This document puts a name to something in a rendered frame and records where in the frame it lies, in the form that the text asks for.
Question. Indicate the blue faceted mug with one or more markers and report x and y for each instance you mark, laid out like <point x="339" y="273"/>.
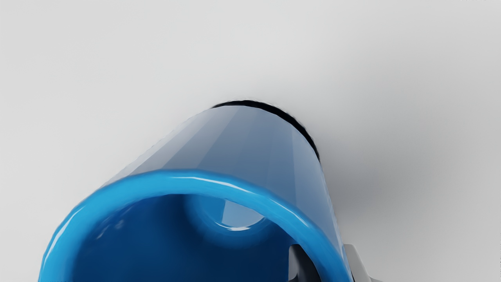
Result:
<point x="242" y="149"/>

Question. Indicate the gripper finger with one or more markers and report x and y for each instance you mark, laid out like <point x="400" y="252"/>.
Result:
<point x="300" y="265"/>

